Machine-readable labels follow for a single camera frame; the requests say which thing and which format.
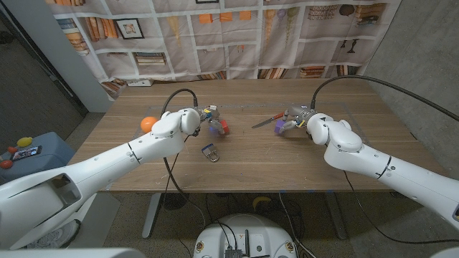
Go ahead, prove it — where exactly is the grey table leg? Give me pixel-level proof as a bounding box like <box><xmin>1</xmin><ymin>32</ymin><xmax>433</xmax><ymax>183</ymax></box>
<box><xmin>324</xmin><ymin>191</ymin><xmax>349</xmax><ymax>240</ymax></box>

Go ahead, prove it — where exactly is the black round floor object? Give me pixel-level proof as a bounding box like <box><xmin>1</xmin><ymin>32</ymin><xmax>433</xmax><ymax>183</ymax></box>
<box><xmin>160</xmin><ymin>192</ymin><xmax>190</xmax><ymax>211</ymax></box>

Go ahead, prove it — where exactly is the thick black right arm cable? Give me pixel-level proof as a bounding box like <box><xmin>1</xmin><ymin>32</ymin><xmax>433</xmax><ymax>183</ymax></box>
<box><xmin>310</xmin><ymin>75</ymin><xmax>459</xmax><ymax>123</ymax></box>

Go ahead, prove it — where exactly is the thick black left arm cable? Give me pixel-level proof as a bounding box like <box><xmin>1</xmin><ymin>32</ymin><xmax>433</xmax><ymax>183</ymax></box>
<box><xmin>160</xmin><ymin>88</ymin><xmax>208</xmax><ymax>230</ymax></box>

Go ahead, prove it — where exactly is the orange ball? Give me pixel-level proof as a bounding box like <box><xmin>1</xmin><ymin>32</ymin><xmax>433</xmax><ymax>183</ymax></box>
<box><xmin>140</xmin><ymin>116</ymin><xmax>158</xmax><ymax>134</ymax></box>

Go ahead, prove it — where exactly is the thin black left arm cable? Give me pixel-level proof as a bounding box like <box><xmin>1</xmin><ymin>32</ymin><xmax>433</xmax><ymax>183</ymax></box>
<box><xmin>164</xmin><ymin>153</ymin><xmax>194</xmax><ymax>258</ymax></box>

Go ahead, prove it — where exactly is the blue-grey ottoman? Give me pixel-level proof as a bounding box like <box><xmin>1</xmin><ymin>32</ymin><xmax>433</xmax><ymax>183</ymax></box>
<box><xmin>0</xmin><ymin>131</ymin><xmax>76</xmax><ymax>186</ymax></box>

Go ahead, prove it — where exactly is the printed bookshelf backdrop cloth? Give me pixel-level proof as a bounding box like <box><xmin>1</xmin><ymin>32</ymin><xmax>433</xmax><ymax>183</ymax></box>
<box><xmin>44</xmin><ymin>0</ymin><xmax>402</xmax><ymax>100</ymax></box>

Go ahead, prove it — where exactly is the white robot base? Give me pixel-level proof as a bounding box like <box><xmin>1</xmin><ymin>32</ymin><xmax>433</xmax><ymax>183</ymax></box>
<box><xmin>192</xmin><ymin>214</ymin><xmax>298</xmax><ymax>258</ymax></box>

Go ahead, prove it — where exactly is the silver padlock with blue base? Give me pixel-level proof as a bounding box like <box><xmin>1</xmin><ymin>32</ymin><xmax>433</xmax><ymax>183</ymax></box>
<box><xmin>201</xmin><ymin>143</ymin><xmax>220</xmax><ymax>163</ymax></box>

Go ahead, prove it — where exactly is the knife with red handle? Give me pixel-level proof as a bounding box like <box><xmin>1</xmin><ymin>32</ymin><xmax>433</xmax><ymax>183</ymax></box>
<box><xmin>251</xmin><ymin>112</ymin><xmax>286</xmax><ymax>129</ymax></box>

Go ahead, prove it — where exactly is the white table leg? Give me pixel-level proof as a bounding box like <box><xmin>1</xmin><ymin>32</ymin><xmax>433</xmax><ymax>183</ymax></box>
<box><xmin>141</xmin><ymin>192</ymin><xmax>162</xmax><ymax>240</ymax></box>

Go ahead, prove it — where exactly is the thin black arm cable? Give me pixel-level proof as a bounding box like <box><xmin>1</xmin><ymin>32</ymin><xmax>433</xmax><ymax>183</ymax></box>
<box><xmin>164</xmin><ymin>153</ymin><xmax>194</xmax><ymax>258</ymax></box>
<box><xmin>342</xmin><ymin>170</ymin><xmax>459</xmax><ymax>245</ymax></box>

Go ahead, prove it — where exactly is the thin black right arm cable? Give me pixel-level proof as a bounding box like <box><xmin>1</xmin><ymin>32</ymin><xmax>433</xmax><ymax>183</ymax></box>
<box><xmin>342</xmin><ymin>170</ymin><xmax>459</xmax><ymax>245</ymax></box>

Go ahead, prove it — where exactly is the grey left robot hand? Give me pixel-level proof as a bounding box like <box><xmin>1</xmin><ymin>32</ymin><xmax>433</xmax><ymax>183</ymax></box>
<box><xmin>195</xmin><ymin>105</ymin><xmax>230</xmax><ymax>136</ymax></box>

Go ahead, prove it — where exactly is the white sneaker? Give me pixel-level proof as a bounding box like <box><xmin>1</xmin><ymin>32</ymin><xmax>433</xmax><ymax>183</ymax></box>
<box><xmin>27</xmin><ymin>219</ymin><xmax>80</xmax><ymax>250</ymax></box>

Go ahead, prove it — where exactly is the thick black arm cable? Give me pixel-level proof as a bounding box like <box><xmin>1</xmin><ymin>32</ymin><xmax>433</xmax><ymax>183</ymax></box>
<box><xmin>310</xmin><ymin>75</ymin><xmax>459</xmax><ymax>123</ymax></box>
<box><xmin>160</xmin><ymin>88</ymin><xmax>208</xmax><ymax>230</ymax></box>

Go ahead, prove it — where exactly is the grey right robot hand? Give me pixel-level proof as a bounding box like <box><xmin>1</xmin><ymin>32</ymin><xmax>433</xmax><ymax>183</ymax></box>
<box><xmin>278</xmin><ymin>104</ymin><xmax>318</xmax><ymax>135</ymax></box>

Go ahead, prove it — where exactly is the black floor cable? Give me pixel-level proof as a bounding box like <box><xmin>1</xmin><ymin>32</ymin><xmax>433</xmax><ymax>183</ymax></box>
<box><xmin>278</xmin><ymin>191</ymin><xmax>316</xmax><ymax>258</ymax></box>

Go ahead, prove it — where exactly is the yellow toy banana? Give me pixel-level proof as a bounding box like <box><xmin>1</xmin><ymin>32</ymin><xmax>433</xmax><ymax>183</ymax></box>
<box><xmin>252</xmin><ymin>196</ymin><xmax>273</xmax><ymax>211</ymax></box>

